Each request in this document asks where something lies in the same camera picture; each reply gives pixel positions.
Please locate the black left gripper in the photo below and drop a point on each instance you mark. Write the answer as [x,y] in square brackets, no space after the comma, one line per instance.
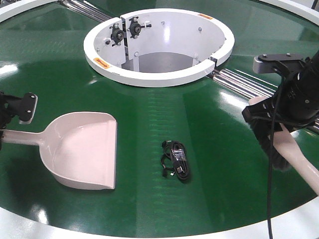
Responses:
[6,112]

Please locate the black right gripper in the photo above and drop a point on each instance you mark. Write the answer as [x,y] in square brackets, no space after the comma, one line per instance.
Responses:
[295,104]

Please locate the pink dustpan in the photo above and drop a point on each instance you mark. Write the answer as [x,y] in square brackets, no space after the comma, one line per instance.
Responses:
[79,149]

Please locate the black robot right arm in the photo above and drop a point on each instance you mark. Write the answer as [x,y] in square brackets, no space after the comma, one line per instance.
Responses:
[312,64]

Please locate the steel conveyor rollers right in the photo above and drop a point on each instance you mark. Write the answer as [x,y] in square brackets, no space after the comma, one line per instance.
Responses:
[243,83]

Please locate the steel conveyor rollers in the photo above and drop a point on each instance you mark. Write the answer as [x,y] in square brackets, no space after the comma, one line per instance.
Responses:
[243,83]
[83,7]

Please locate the white outer conveyor rim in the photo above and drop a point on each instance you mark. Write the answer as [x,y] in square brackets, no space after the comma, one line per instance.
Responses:
[187,163]

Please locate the steel conveyor rollers rear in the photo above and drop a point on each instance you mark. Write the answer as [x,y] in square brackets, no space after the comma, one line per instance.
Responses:
[83,7]

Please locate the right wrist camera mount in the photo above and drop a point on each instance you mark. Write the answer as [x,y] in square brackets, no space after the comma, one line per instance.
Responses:
[285,63]

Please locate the left black bearing mount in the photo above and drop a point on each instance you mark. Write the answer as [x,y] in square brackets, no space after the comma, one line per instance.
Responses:
[117,35]

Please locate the black bearing mount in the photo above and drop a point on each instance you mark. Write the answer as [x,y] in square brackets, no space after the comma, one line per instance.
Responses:
[135,27]
[117,35]

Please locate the right black bearing mount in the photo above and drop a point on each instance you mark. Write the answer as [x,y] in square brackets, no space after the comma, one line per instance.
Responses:
[135,27]

